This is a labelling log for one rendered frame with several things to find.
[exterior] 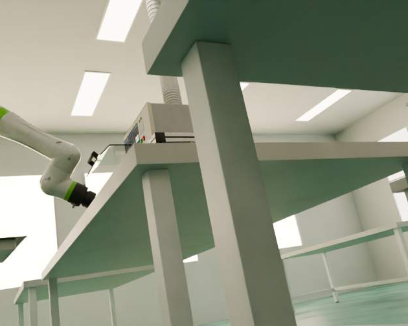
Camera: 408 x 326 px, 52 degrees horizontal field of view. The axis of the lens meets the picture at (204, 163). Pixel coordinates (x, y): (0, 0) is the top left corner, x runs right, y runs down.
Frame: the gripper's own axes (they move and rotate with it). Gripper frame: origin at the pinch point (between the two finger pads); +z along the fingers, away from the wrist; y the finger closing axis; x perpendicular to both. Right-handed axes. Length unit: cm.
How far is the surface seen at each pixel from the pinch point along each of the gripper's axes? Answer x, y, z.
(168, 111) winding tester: 53, 11, -3
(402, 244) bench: 123, -106, 268
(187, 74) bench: -26, 138, -21
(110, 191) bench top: -21, 74, -18
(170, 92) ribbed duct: 160, -123, 10
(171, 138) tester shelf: 33.5, 21.9, 0.8
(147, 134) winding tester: 39.3, 5.1, -7.5
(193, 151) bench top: -12, 98, -6
